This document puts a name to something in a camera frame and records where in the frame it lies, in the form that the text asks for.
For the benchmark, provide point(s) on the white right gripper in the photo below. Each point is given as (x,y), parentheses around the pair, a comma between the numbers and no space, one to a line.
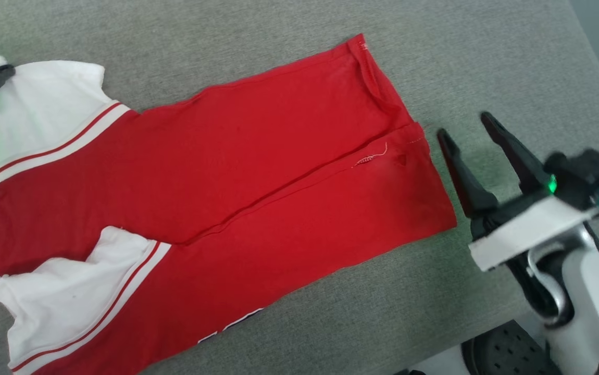
(528,229)

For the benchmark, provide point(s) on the red and white jersey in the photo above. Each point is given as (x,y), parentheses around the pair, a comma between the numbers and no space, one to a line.
(226,172)

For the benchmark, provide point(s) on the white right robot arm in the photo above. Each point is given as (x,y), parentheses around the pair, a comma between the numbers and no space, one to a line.
(591,312)

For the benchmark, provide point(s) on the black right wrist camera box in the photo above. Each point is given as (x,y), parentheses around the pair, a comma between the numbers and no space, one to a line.
(586,174)

